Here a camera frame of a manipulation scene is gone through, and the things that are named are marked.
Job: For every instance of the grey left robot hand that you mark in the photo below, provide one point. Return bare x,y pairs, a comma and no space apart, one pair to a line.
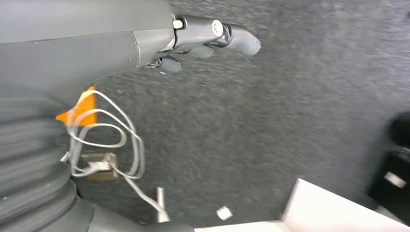
64,38

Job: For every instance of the orange tape piece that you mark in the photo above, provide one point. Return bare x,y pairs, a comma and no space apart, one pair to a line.
86,105

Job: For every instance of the wooden floor socket box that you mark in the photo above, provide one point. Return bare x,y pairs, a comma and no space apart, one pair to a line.
86,158

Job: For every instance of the small white paper scrap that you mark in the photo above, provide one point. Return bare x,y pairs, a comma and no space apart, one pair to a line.
224,213

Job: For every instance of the white furniture panel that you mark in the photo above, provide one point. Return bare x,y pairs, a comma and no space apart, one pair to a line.
320,208

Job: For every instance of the black object with white label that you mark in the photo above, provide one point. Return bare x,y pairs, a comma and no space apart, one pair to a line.
400,134

